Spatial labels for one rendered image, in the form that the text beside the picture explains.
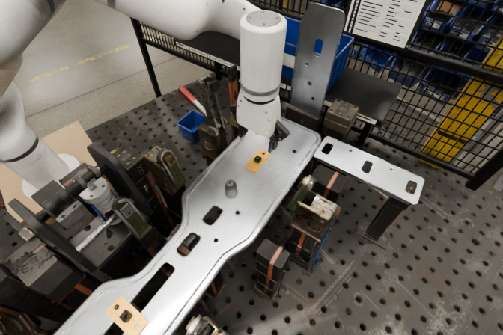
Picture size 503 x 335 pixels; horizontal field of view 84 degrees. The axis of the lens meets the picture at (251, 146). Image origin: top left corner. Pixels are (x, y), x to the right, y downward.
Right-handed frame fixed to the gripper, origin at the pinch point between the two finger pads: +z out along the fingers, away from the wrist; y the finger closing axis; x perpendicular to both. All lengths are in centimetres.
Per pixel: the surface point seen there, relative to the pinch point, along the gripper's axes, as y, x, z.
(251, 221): 9.3, -16.3, 9.2
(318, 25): 0.5, 26.5, -19.9
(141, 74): -194, 92, 111
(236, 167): -3.2, -5.0, 9.2
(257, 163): 0.8, -0.9, 8.8
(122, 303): -2.0, -45.4, 9.3
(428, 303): 60, 4, 38
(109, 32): -291, 128, 112
